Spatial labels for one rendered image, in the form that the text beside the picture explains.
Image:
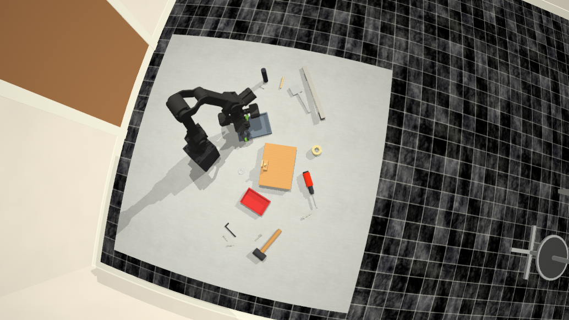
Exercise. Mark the light wooden board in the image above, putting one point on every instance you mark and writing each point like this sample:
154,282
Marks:
280,167

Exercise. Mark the black mallet with wooden handle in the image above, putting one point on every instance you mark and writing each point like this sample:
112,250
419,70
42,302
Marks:
260,253

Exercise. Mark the tan short cylinder with hole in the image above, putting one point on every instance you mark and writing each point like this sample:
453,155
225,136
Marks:
318,147

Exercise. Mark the black cylinder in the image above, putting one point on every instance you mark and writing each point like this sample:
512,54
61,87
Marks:
264,74

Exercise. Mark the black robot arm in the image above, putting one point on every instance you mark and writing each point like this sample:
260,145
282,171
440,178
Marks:
231,103

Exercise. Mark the red screwdriver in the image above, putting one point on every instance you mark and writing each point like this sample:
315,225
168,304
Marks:
309,184

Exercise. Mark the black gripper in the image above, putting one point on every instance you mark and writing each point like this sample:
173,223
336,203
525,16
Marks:
253,110

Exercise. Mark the red open tray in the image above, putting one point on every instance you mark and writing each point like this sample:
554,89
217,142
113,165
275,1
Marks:
255,201

